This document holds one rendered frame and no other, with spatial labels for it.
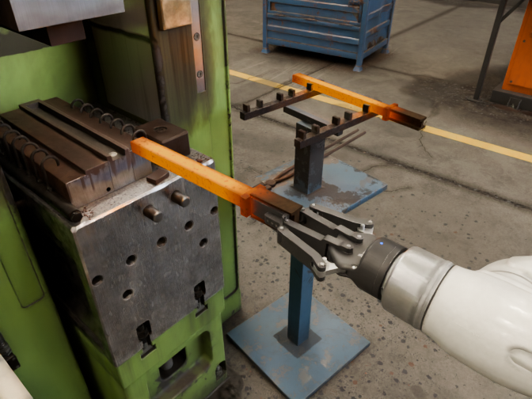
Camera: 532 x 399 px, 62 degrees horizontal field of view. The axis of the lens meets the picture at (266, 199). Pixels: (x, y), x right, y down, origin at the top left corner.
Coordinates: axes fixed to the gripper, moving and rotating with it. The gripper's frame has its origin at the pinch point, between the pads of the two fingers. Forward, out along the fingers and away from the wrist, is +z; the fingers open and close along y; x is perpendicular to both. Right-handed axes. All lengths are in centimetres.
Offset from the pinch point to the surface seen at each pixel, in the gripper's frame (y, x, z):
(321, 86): 62, -7, 35
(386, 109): 58, -6, 12
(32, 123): -4, -8, 74
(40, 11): -8, 23, 44
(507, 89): 359, -96, 50
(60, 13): -4.8, 22.0, 44.2
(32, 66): 6, -1, 92
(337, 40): 342, -84, 210
